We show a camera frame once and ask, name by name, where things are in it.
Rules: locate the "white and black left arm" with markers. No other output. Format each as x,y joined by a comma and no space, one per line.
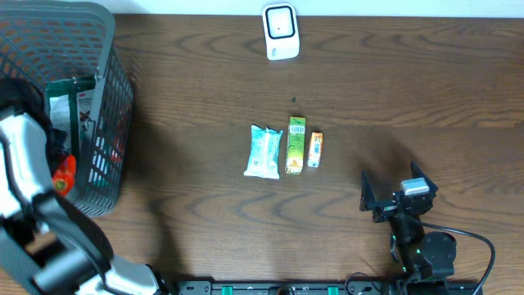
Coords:
48,246

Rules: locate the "green white 3M packet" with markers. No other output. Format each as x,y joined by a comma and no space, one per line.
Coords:
70,102

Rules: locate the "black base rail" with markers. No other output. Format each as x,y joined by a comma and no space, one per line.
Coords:
354,287

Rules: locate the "white teal wipes packet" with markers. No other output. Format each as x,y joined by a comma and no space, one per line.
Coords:
263,159

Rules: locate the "red snack packet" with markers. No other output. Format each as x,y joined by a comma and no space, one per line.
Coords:
64,176

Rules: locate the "small orange candy box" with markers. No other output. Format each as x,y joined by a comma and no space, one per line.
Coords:
315,150

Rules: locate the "grey plastic mesh basket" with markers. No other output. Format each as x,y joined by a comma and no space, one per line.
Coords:
45,41

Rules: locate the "green snack box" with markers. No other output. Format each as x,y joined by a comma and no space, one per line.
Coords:
295,145

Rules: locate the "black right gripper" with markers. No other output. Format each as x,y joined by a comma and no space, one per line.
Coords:
386,209

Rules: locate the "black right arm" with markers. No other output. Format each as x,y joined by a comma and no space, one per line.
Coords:
427,259

